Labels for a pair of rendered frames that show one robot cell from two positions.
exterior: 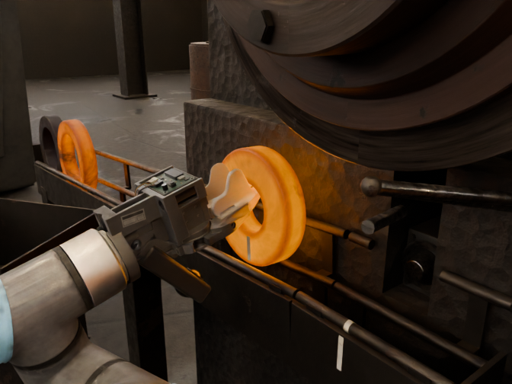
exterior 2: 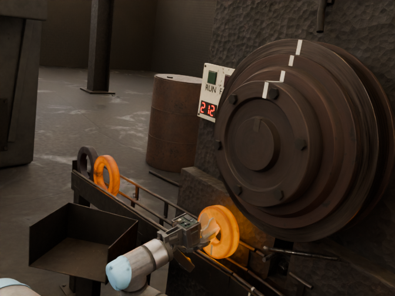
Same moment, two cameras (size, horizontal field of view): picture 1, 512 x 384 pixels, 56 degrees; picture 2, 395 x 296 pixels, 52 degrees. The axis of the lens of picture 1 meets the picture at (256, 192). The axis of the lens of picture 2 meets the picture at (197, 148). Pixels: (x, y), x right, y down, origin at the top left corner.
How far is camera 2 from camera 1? 0.63 m
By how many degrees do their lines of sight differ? 4
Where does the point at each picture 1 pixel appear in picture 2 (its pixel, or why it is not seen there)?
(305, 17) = (253, 194)
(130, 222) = (171, 238)
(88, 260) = (157, 252)
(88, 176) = (114, 189)
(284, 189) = (231, 229)
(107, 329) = not seen: hidden behind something
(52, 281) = (144, 260)
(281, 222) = (228, 242)
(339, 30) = (262, 203)
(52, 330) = (141, 278)
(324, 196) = (247, 232)
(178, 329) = not seen: hidden behind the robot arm
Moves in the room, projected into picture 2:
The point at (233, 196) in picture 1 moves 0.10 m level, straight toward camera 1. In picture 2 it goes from (210, 228) to (213, 246)
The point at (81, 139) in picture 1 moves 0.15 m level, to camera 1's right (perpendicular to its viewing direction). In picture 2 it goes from (113, 169) to (150, 174)
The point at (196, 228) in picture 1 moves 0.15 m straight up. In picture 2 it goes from (194, 242) to (202, 192)
